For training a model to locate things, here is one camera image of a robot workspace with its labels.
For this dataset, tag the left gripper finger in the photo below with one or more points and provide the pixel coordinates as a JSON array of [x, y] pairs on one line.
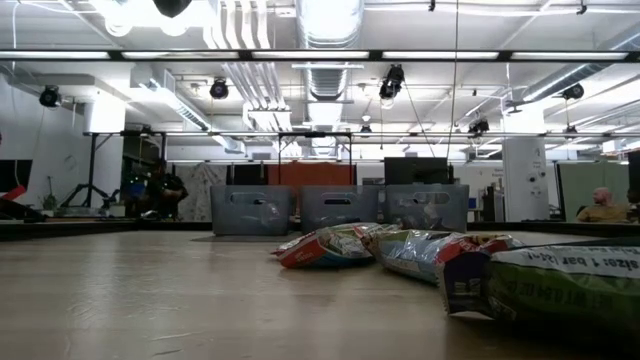
[[172, 6]]

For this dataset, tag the red colourful granola bar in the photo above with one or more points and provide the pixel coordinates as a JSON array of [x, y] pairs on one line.
[[320, 250]]

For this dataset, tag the black background robot arm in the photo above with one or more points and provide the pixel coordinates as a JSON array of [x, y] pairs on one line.
[[89, 187]]

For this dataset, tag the multicolour granola bar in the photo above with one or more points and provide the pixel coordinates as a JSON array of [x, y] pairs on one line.
[[415, 252]]

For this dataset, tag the blue-green granola bar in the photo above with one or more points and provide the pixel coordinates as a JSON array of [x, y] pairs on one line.
[[565, 295]]

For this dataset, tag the white ceiling pipes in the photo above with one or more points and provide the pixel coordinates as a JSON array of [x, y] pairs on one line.
[[235, 30]]

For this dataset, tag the overhead light bar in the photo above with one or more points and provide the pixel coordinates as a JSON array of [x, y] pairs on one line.
[[245, 55]]

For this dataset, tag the black ceiling spotlight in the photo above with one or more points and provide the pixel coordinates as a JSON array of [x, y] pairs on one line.
[[219, 90], [479, 126], [573, 92], [50, 96], [391, 85]]

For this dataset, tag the person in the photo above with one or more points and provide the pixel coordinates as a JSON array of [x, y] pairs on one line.
[[165, 190], [602, 210]]

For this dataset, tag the grey tarp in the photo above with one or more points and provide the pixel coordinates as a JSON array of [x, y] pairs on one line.
[[197, 190]]

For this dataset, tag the black metal rack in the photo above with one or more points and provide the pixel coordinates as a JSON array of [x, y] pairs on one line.
[[315, 134]]

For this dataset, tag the grey translucent plastic bin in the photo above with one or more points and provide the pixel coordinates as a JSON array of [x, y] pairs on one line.
[[225, 210], [350, 210], [400, 210]]

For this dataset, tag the orange partition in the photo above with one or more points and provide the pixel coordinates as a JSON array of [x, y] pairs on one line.
[[310, 175]]

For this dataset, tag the black screen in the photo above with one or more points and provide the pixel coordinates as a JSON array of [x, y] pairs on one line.
[[15, 175]]

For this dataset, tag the red object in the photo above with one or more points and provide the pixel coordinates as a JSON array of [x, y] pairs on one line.
[[10, 193]]

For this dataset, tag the black monitor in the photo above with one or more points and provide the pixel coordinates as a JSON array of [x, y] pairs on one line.
[[415, 171]]

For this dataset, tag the white pillar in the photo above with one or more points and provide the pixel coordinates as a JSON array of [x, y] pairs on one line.
[[525, 170]]

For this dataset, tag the green partition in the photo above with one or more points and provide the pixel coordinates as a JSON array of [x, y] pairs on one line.
[[580, 185]]

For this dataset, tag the dark screen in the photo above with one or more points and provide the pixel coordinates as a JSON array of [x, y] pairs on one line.
[[635, 170]]

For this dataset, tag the silver ventilation duct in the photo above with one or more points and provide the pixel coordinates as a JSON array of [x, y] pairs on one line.
[[330, 25]]

